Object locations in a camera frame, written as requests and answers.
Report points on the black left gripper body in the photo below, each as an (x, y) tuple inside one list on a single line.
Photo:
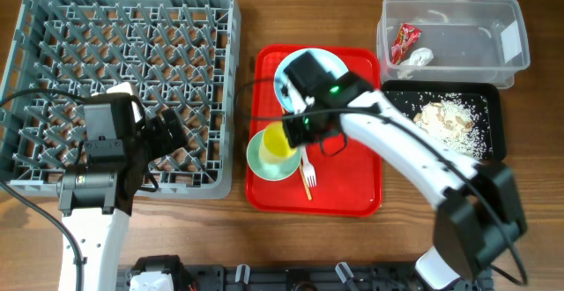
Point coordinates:
[(157, 141)]

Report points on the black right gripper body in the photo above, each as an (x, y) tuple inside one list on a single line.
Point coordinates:
[(303, 130)]

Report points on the yellow plastic cup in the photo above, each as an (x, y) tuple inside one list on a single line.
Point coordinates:
[(274, 146)]

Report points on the red snack wrapper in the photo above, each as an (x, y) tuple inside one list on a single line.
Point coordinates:
[(407, 35)]

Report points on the white napkin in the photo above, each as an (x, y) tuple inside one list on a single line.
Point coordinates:
[(419, 57)]

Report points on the rice and food scraps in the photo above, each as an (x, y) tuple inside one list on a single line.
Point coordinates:
[(458, 120)]

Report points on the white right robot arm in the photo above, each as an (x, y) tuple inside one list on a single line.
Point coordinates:
[(478, 212)]

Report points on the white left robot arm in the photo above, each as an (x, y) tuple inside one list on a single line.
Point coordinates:
[(96, 197)]

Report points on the grey dishwasher rack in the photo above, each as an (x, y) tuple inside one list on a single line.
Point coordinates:
[(180, 55)]

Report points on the black waste tray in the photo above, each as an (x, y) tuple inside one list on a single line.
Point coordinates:
[(489, 91)]

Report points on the large light blue plate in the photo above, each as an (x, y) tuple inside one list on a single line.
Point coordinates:
[(282, 84)]

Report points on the white plastic fork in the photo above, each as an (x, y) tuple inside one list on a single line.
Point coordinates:
[(308, 169)]

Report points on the wooden chopstick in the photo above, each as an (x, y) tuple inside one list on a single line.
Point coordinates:
[(303, 178)]

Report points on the green saucer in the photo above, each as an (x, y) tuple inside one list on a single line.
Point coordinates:
[(266, 171)]

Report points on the red plastic tray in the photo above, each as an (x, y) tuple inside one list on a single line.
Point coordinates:
[(349, 183)]

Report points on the clear plastic bin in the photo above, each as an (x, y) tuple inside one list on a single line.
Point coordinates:
[(483, 41)]

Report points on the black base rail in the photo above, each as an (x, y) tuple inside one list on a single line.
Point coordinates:
[(377, 277)]

